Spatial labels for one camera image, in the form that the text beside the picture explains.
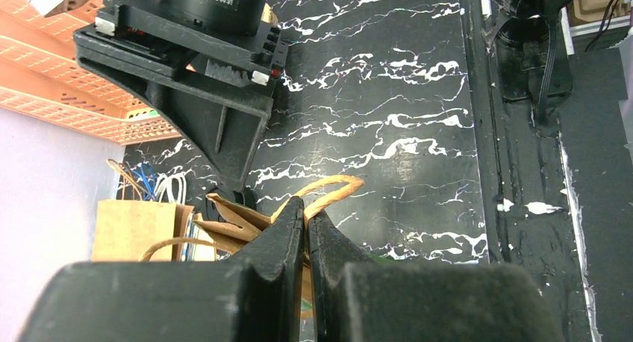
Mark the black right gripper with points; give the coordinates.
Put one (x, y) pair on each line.
(209, 67)

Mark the orange plastic file organizer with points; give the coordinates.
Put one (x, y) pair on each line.
(40, 78)

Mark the green kraft paper bag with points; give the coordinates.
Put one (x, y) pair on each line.
(247, 221)

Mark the stack of flat paper bags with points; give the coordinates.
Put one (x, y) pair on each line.
(150, 209)

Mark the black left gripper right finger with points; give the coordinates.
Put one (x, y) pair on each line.
(357, 298)

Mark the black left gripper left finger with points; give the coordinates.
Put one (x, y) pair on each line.
(102, 302)

